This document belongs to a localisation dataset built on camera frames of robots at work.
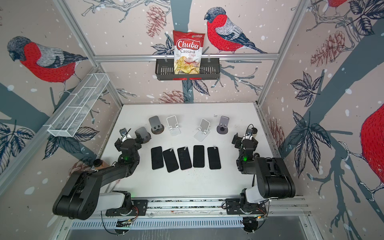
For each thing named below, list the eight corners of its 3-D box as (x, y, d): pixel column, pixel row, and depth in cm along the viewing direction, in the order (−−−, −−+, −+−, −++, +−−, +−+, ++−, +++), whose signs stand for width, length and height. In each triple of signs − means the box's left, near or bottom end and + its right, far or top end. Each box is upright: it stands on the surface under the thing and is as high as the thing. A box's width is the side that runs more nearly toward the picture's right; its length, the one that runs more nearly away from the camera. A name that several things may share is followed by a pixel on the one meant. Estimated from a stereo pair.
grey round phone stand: (216, 134, 104) (218, 125, 96) (215, 125, 110) (217, 115, 101) (227, 134, 104) (230, 125, 96) (226, 125, 110) (228, 115, 101)
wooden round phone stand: (155, 136, 103) (151, 129, 96) (149, 127, 109) (145, 119, 102) (165, 131, 106) (162, 124, 99) (158, 122, 112) (156, 114, 105)
